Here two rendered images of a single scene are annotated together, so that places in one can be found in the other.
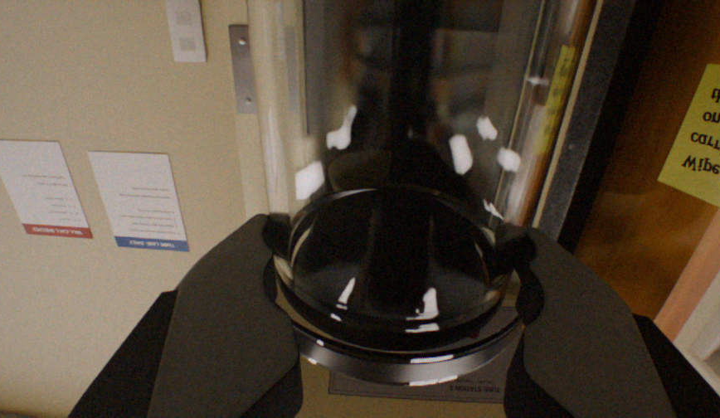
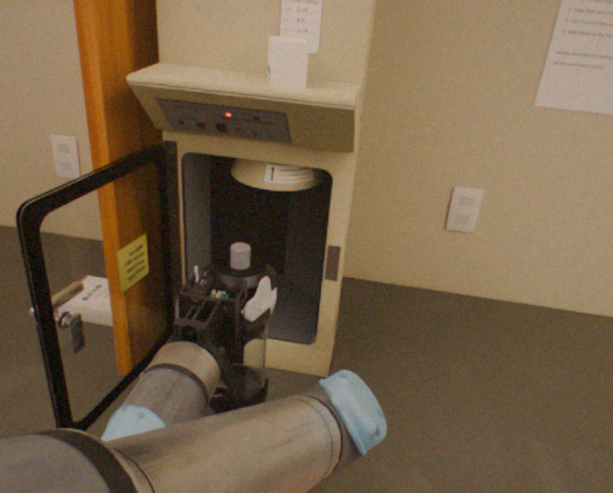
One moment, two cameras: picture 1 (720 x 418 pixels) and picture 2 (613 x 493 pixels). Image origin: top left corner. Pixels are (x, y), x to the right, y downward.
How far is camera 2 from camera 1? 0.75 m
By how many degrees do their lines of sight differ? 55
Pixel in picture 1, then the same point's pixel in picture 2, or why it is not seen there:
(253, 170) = (338, 217)
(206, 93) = (464, 160)
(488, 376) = (183, 110)
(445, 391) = (209, 108)
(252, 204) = (343, 198)
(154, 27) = (492, 215)
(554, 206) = (172, 184)
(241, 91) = (335, 255)
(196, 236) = not seen: outside the picture
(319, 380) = (293, 117)
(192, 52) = (464, 195)
